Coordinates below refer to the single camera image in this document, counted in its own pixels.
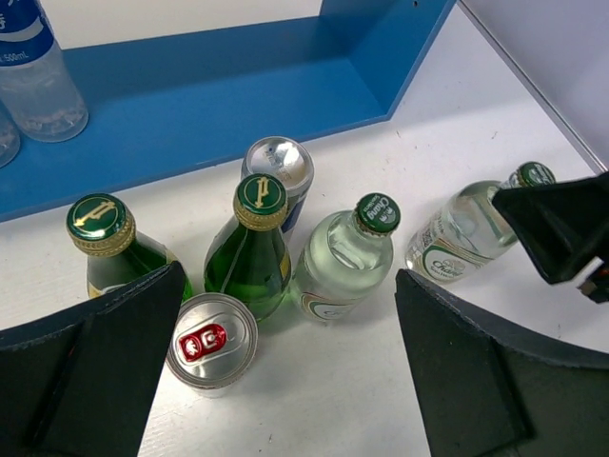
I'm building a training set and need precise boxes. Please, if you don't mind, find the blue and yellow shelf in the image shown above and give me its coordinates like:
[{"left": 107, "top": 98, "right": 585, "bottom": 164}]
[{"left": 1, "top": 0, "right": 453, "bottom": 221}]

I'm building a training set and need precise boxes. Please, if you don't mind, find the clear Chang bottle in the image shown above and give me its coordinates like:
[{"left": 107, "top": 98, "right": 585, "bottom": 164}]
[
  {"left": 289, "top": 192, "right": 401, "bottom": 323},
  {"left": 404, "top": 161, "right": 556, "bottom": 286}
]

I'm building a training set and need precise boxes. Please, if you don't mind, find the left green Perrier bottle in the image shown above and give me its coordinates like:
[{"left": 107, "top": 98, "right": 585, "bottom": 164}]
[{"left": 66, "top": 193, "right": 177, "bottom": 298}]

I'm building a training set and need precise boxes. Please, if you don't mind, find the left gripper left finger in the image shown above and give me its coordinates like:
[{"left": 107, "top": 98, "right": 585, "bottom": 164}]
[{"left": 1, "top": 261, "right": 186, "bottom": 456}]

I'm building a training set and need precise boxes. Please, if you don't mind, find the water bottle blue label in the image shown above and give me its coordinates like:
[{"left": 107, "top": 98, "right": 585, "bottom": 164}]
[
  {"left": 0, "top": 105, "right": 21, "bottom": 168},
  {"left": 1, "top": 0, "right": 88, "bottom": 143}
]

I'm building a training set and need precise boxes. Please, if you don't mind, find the right water bottle blue label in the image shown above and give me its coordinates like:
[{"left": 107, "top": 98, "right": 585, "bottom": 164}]
[{"left": 1, "top": 0, "right": 88, "bottom": 143}]

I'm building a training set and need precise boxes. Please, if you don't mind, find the right green Perrier bottle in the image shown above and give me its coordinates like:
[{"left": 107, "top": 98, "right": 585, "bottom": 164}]
[{"left": 203, "top": 173, "right": 291, "bottom": 322}]

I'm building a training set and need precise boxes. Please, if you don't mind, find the silver can red tab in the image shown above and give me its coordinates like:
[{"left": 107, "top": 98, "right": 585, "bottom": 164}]
[{"left": 166, "top": 292, "right": 258, "bottom": 398}]

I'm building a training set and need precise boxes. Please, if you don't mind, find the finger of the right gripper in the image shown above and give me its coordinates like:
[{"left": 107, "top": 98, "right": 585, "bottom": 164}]
[{"left": 492, "top": 172, "right": 608, "bottom": 304}]

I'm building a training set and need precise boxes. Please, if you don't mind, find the green perrier bottle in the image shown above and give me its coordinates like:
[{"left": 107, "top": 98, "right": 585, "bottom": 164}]
[
  {"left": 66, "top": 193, "right": 177, "bottom": 298},
  {"left": 203, "top": 173, "right": 291, "bottom": 322}
]

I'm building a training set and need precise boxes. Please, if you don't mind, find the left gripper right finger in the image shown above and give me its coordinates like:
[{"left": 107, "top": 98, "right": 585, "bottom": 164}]
[{"left": 395, "top": 269, "right": 608, "bottom": 456}]

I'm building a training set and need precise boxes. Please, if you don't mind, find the left water bottle blue label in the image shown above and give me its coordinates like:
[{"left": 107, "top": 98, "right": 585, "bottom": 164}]
[{"left": 0, "top": 105, "right": 21, "bottom": 168}]

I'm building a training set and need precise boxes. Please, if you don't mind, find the silver blue can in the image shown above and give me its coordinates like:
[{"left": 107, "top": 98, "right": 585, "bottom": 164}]
[{"left": 241, "top": 136, "right": 314, "bottom": 242}]

